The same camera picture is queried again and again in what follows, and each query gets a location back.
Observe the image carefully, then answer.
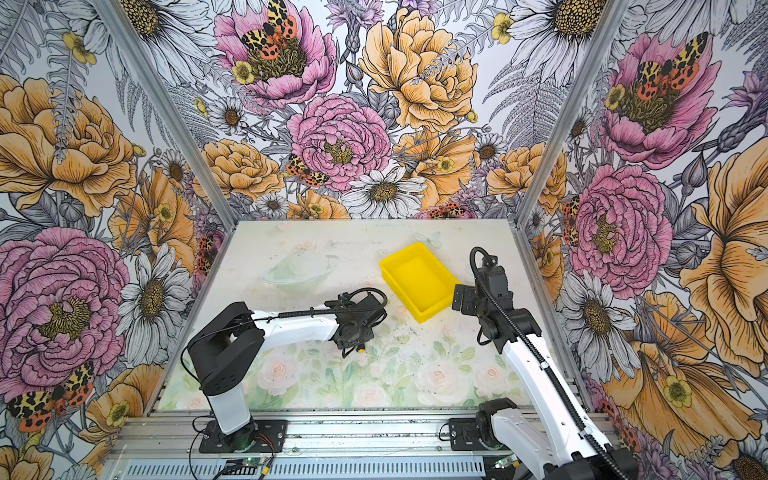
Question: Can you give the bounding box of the white vented cable duct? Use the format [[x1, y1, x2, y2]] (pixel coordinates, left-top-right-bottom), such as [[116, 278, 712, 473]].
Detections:
[[112, 456, 486, 479]]

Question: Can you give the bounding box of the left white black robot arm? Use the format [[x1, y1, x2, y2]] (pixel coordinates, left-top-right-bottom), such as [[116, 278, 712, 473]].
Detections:
[[181, 287, 388, 454]]

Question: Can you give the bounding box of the green circuit board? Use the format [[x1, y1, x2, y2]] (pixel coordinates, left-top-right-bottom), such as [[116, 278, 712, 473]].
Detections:
[[494, 454, 520, 469], [227, 457, 273, 477]]

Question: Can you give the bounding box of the aluminium rail frame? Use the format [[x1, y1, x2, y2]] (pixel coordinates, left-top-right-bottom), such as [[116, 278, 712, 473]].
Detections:
[[107, 410, 619, 463]]

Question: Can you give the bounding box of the right green circuit board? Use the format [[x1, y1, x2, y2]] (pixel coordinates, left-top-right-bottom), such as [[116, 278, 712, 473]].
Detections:
[[494, 454, 520, 469]]

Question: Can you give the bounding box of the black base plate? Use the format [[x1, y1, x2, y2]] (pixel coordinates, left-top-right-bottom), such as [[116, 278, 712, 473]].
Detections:
[[199, 419, 288, 454], [448, 418, 484, 451]]

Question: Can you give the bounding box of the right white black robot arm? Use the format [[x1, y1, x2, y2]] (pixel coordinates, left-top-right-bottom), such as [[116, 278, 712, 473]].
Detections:
[[452, 246, 639, 479]]

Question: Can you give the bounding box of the right black corrugated cable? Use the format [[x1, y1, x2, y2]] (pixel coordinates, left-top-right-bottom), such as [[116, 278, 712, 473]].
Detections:
[[469, 246, 625, 480]]

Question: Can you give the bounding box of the yellow plastic bin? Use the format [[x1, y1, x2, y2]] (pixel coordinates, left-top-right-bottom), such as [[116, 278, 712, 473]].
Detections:
[[379, 242, 458, 323]]

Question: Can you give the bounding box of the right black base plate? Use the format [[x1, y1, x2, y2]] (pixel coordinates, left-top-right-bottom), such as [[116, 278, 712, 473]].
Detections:
[[448, 418, 484, 451]]

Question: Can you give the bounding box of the left green circuit board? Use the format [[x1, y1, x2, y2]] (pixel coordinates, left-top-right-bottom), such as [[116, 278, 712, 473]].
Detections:
[[227, 457, 273, 477]]

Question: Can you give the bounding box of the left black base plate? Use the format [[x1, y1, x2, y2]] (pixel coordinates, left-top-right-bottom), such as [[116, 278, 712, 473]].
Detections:
[[199, 419, 288, 454]]

